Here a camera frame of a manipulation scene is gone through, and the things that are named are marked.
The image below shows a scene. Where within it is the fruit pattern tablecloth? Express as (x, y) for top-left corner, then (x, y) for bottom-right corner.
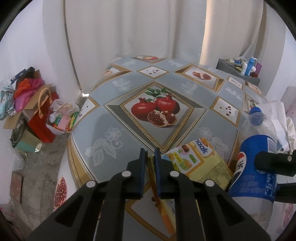
(54, 56), (266, 209)

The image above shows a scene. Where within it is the cardboard box with clothes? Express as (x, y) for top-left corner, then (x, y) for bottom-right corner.
(1, 67), (59, 130)

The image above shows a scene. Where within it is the dark grey side cabinet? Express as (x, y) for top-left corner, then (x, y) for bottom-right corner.
(216, 59), (260, 86)

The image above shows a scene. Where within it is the brown brick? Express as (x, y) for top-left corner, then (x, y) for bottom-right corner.
(10, 171), (23, 204)

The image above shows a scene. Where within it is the yellow snack wrapper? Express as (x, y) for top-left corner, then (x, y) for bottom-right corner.
(147, 138), (233, 235)

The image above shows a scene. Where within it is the teal gold gift bag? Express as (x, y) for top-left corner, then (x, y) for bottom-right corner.
(10, 119), (43, 153)

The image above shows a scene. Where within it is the red paper gift bag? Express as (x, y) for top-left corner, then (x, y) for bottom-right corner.
(28, 85), (59, 143)

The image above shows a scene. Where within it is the blue white lotion bottle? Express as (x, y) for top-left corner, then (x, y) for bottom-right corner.
(245, 57), (257, 76)

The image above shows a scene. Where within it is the white curtain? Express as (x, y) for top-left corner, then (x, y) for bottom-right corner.
(41, 0), (287, 93)

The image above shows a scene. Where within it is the Pepsi plastic bottle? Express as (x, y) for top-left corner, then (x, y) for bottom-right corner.
(228, 107), (277, 230)

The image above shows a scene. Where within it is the white tissue paper pile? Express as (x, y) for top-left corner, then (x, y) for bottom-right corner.
(256, 102), (295, 153)

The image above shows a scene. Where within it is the white bag with bottles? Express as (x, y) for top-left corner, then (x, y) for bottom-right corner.
(46, 99), (80, 136)

